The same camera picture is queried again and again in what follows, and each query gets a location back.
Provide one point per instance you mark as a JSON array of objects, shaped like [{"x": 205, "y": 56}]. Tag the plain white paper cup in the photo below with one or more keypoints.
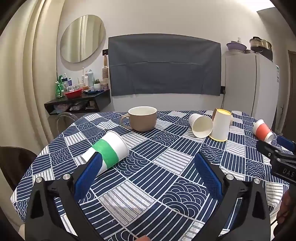
[{"x": 201, "y": 126}]

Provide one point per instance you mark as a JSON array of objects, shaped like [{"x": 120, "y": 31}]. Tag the red bowl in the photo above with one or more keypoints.
[{"x": 73, "y": 93}]

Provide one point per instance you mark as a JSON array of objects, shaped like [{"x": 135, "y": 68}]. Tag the purple bowl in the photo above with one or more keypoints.
[{"x": 235, "y": 46}]

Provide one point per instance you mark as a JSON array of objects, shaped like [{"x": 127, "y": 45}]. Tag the orange band paper cup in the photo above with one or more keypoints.
[{"x": 262, "y": 131}]

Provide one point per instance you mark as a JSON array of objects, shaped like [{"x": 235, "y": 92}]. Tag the oval wall mirror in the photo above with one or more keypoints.
[{"x": 82, "y": 38}]

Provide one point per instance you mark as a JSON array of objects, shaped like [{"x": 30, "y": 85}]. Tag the grey cloth cover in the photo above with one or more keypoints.
[{"x": 164, "y": 67}]

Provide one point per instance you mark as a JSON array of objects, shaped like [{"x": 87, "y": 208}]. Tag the black wall shelf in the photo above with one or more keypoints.
[{"x": 101, "y": 99}]

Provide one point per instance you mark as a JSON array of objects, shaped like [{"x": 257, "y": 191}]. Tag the blue white patterned tablecloth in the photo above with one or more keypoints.
[{"x": 152, "y": 166}]

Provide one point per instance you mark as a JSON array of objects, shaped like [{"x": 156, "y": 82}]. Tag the green band paper cup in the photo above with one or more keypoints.
[{"x": 111, "y": 148}]

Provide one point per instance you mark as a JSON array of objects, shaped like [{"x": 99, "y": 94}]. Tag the dark brown chair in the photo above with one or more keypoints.
[{"x": 13, "y": 162}]

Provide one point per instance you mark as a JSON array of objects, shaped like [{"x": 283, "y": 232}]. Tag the black wall socket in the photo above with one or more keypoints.
[{"x": 223, "y": 90}]

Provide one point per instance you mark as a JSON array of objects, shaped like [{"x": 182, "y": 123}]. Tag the steel cooking pot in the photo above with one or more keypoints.
[{"x": 261, "y": 47}]

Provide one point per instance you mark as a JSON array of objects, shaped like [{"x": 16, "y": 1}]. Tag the beige curtain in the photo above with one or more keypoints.
[{"x": 30, "y": 81}]

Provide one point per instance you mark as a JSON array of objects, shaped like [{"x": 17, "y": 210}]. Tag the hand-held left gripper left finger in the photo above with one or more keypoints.
[{"x": 89, "y": 176}]

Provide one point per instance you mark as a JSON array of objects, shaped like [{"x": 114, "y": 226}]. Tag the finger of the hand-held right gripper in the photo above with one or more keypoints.
[
  {"x": 266, "y": 148},
  {"x": 286, "y": 141}
]

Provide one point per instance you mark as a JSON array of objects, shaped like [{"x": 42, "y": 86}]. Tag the small potted plant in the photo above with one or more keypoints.
[{"x": 97, "y": 85}]

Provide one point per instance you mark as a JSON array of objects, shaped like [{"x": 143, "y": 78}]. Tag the person's right hand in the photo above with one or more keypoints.
[{"x": 286, "y": 204}]

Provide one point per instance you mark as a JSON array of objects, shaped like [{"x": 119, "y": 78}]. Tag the clear plastic chair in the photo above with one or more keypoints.
[{"x": 66, "y": 119}]

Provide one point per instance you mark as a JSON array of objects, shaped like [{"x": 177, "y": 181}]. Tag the wooden hairbrush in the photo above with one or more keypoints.
[{"x": 105, "y": 73}]

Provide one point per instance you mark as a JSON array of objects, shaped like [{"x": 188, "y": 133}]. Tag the beige ceramic mug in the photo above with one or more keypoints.
[{"x": 142, "y": 120}]

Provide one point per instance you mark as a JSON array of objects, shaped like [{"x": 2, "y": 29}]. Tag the white refrigerator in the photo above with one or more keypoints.
[{"x": 249, "y": 88}]

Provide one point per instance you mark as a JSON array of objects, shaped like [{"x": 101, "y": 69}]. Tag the yellow rim white cup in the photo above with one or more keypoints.
[{"x": 220, "y": 126}]

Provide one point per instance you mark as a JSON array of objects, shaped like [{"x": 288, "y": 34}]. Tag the white spray bottle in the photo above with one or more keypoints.
[{"x": 90, "y": 77}]

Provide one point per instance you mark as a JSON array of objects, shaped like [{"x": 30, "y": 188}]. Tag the green plastic bottle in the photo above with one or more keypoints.
[{"x": 59, "y": 89}]

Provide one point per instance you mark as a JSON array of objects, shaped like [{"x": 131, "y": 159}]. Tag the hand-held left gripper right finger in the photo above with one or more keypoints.
[{"x": 208, "y": 176}]

